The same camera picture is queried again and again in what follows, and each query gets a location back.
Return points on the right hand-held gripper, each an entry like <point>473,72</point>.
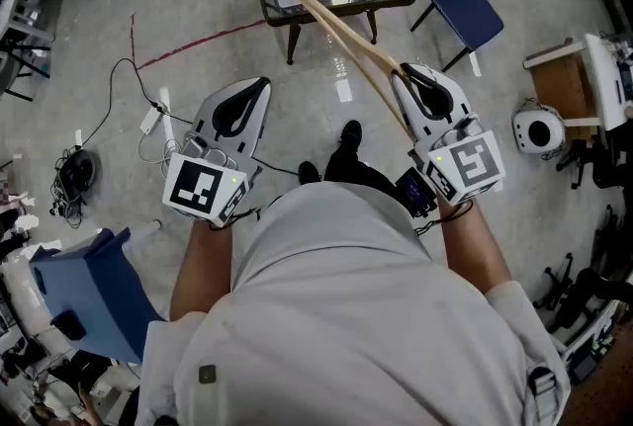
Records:
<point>470,162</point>

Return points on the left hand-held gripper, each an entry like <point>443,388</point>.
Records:
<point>193,187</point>

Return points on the wooden clothes hanger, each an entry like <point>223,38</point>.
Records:
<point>383,60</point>

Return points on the person's left forearm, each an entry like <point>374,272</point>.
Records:
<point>203,266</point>

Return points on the person's right forearm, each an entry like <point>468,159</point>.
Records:
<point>470,251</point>

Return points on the white power strip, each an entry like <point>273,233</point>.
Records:
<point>148,122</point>

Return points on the person's right black shoe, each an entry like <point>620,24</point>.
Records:
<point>351,133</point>

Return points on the person's black shoe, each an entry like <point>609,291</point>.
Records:
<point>309,173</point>
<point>351,133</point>

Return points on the black waist device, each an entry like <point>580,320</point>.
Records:
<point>415,192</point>

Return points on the person's left black shoe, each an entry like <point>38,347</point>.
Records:
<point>309,173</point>

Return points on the person's black trousers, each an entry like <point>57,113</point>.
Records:
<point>356,169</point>

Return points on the blue chair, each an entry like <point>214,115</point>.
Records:
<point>465,4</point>

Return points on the wooden cabinet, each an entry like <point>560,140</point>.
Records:
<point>559,83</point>

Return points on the white tube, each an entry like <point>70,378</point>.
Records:
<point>146,227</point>

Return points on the black round floor device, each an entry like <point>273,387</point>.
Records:
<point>76,172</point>

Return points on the white desk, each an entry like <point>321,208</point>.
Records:
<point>603,78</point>

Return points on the black chair base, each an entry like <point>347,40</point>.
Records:
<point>608,162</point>

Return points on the blue stool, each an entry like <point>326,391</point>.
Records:
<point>94,295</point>

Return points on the person's white shirt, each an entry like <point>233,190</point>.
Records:
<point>346,315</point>

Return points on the black folded stand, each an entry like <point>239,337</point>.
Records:
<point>593,285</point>

